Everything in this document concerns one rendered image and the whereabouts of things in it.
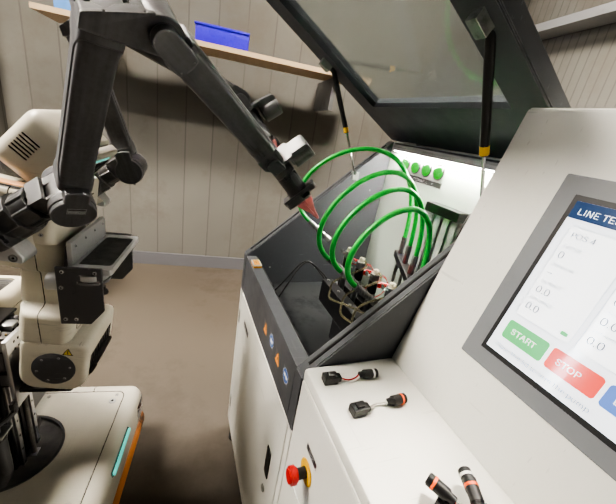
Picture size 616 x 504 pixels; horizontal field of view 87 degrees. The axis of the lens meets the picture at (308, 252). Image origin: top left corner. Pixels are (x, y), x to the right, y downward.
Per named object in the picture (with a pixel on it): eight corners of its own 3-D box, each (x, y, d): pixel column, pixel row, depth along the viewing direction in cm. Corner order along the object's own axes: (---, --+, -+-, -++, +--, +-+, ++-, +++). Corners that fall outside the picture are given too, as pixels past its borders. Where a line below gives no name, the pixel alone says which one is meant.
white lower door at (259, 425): (227, 414, 157) (240, 290, 132) (232, 413, 157) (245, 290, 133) (254, 584, 101) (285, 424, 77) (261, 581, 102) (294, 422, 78)
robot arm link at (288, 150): (251, 142, 83) (265, 167, 80) (287, 114, 80) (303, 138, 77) (273, 163, 94) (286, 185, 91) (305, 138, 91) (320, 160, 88)
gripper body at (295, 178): (317, 187, 89) (301, 165, 86) (287, 209, 90) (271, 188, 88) (315, 183, 95) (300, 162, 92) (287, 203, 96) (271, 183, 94)
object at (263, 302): (242, 291, 131) (246, 255, 125) (253, 291, 133) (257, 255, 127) (286, 418, 78) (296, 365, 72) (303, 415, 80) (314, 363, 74)
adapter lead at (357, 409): (353, 419, 58) (356, 410, 57) (347, 409, 59) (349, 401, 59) (406, 406, 63) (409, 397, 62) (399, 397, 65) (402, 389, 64)
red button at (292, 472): (282, 472, 67) (286, 455, 66) (300, 468, 69) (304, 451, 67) (289, 498, 63) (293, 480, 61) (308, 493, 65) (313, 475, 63)
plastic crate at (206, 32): (247, 58, 240) (249, 40, 236) (248, 52, 218) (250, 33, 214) (197, 47, 231) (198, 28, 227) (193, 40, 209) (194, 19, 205)
